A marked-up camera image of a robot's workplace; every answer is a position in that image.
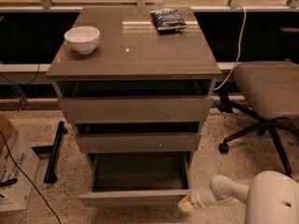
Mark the yellow foam-covered gripper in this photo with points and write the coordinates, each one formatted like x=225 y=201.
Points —
x=197 y=197

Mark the grey bottom drawer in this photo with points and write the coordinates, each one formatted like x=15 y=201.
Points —
x=134 y=179

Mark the grey drawer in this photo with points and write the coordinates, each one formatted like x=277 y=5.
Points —
x=134 y=179
x=138 y=137
x=124 y=101

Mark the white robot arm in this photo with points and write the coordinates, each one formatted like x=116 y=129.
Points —
x=270 y=198

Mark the grey middle drawer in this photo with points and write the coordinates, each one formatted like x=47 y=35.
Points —
x=138 y=137

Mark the grey top drawer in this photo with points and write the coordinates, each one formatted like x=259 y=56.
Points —
x=124 y=101

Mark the grey drawer cabinet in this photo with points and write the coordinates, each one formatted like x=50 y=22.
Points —
x=131 y=48

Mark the black wheeled stand base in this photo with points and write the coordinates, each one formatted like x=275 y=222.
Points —
x=52 y=152

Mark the brown office chair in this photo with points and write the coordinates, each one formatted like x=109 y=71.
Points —
x=271 y=89

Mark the cardboard box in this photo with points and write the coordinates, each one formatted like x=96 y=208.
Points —
x=16 y=156

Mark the blue snack bag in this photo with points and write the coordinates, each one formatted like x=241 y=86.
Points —
x=167 y=19

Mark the white ceramic bowl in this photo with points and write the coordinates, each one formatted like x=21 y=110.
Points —
x=83 y=39

